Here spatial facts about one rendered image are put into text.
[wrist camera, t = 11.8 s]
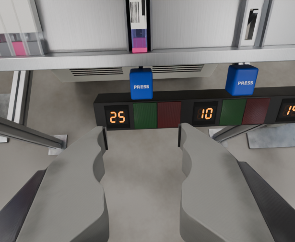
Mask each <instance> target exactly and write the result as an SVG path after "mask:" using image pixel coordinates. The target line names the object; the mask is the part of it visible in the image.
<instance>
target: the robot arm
mask: <svg viewBox="0 0 295 242"><path fill-rule="evenodd" d="M178 147H180V149H181V150H182V151H183V156H182V171H183V172H184V174H185V175H186V177H187V178H186V179H185V180H184V181H183V183H182V188H181V201H180V226H179V231H180V235H181V237H182V239H183V240H184V241H185V242H295V209H294V208H293V207H291V206H290V205H289V204H288V203H287V202H286V201H285V200H284V199H283V198H282V197H281V196H280V195H279V194H278V193H277V192H276V191H275V190H274V189H273V188H272V187H271V186H270V185H269V184H268V183H267V182H266V181H265V180H264V179H263V178H262V177H261V176H260V175H259V174H258V173H257V172H256V171H255V170H254V169H253V168H252V167H251V166H250V165H249V164H248V163H247V162H244V161H238V160H237V159H236V158H235V157H234V156H233V155H232V154H231V153H230V152H229V151H228V150H227V149H226V148H224V147H223V146H222V145H221V144H219V143H218V142H217V141H215V140H213V139H212V138H211V137H209V136H207V135H206V134H204V133H203V132H201V131H199V130H198V129H196V128H195V127H193V126H191V125H190V124H188V123H182V124H178ZM106 150H108V143H107V130H106V127H103V126H97V127H95V128H93V129H92V130H91V131H90V132H88V133H87V134H85V135H84V136H82V137H81V138H80V139H78V140H77V141H75V142H74V143H73V144H71V145H70V146H69V147H67V148H66V149H65V150H63V151H62V152H61V153H60V154H59V155H58V156H57V157H56V158H55V159H54V160H53V161H52V162H51V163H50V164H49V166H48V167H47V168H46V169H44V170H38V171H37V172H36V173H35V174H34V175H33V176H32V177H31V178H30V179H29V181H28V182H27V183H26V184H25V185H24V186H23V187H22V188H21V189H20V190H19V191H18V192H17V193H16V195H15V196H14V197H13V198H12V199H11V200H10V201H9V202H8V203H7V204H6V205H5V206H4V208H3V209H2V210H1V211H0V242H107V241H108V239H109V216H108V209H107V205H106V197H105V192H104V188H103V186H102V184H101V183H100V181H101V179H102V177H103V176H104V174H105V168H104V162H103V154H104V153H105V151H106Z"/></svg>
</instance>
